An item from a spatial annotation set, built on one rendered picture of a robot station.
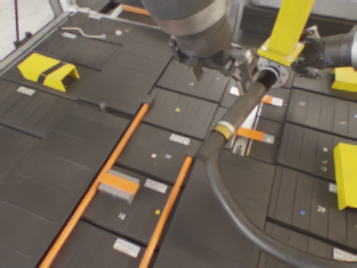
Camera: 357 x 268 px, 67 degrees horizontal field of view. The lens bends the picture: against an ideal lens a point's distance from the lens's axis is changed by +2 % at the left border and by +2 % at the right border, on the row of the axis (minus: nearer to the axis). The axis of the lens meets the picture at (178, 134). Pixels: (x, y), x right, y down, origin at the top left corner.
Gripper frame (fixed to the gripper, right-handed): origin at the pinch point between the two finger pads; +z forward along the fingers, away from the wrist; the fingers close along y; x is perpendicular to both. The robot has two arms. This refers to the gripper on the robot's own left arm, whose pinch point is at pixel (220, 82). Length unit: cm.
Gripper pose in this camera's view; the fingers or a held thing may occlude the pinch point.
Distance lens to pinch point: 48.8
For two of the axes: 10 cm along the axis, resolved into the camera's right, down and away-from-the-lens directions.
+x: 5.2, -8.3, 1.9
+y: 7.9, 3.7, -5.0
